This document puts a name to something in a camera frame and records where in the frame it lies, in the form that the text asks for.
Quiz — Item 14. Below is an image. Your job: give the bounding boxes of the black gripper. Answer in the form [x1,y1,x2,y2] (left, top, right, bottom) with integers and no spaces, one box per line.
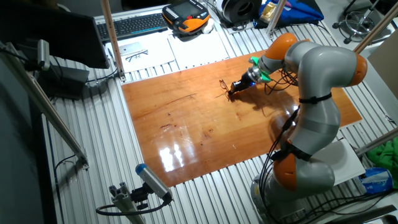
[228,77,257,96]

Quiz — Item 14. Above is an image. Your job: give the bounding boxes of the brown frame glasses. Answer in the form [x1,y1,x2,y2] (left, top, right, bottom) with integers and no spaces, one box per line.
[218,79,233,101]

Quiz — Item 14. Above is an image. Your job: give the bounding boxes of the printed paper sheet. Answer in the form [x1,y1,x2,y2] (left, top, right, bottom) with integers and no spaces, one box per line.
[104,36,177,74]
[167,29,230,71]

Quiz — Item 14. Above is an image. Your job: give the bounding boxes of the wooden board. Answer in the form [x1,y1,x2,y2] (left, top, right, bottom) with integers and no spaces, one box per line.
[121,39,364,188]

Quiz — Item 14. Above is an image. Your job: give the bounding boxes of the yellow plastic packet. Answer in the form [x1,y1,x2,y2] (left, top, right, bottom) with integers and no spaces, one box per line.
[259,1,277,23]

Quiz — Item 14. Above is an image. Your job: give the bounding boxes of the orange black teach pendant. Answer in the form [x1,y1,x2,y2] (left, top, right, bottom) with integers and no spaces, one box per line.
[161,0,211,34]

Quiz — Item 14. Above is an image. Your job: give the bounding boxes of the blue cloth bag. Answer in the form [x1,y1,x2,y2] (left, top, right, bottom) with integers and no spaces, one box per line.
[257,0,325,27]

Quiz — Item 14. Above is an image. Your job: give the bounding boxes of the silver smartphone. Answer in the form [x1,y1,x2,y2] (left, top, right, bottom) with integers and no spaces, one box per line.
[118,42,144,57]

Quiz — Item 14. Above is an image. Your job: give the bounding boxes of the black keyboard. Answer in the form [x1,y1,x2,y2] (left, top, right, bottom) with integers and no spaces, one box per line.
[96,12,169,43]

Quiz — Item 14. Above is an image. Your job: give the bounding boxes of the chrome stool base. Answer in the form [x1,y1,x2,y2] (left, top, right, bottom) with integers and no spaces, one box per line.
[331,0,389,45]

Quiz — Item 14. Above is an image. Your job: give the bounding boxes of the grey cardboard panel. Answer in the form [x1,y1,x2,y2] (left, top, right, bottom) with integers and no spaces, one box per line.
[368,29,398,118]

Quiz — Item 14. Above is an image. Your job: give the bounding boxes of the aluminium profile stub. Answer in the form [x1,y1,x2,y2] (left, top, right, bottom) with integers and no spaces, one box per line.
[108,182,147,224]

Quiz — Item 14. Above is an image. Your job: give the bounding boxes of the green cloth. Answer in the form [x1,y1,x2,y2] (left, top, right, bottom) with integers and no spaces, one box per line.
[366,139,398,189]

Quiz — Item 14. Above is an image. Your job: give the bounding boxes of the blue tissue packet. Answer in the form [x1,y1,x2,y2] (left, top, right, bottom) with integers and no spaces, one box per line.
[359,167,394,194]

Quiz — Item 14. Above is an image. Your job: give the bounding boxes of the dark grey box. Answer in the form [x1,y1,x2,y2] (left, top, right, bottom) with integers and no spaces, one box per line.
[37,63,91,100]

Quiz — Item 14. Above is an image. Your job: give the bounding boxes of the black monitor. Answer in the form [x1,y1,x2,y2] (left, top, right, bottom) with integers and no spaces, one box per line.
[0,0,110,70]

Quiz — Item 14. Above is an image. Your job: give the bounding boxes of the black cable tangle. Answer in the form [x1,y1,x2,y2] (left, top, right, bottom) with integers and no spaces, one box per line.
[228,21,259,32]

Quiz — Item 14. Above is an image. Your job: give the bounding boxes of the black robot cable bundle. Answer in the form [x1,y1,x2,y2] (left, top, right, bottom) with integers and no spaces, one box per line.
[257,68,302,218]

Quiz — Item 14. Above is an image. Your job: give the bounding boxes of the metal frame post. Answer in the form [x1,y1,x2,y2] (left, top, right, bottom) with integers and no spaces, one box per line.
[353,1,398,54]
[266,0,287,37]
[99,0,127,82]

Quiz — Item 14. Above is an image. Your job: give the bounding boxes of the black frame glasses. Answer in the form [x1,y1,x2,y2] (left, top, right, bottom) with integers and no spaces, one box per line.
[125,49,149,63]

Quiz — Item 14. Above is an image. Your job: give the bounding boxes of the silver camera with blue end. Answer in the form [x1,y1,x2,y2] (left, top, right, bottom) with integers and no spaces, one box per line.
[135,163,174,203]

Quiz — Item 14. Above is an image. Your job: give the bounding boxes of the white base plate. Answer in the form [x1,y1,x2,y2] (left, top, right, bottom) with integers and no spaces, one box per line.
[313,138,367,187]

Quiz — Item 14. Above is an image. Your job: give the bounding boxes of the black camera clamp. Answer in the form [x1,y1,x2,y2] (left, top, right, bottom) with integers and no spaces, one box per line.
[130,183,150,211]

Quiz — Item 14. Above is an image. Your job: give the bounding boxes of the black camera cable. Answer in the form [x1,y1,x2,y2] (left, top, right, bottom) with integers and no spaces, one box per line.
[95,198,172,217]

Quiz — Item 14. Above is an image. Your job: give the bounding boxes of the slanted aluminium frame bar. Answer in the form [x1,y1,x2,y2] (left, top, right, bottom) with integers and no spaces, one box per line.
[0,42,90,170]

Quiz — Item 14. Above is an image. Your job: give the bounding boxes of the silver camera on frame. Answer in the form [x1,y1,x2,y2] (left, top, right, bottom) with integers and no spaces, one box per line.
[36,39,51,72]

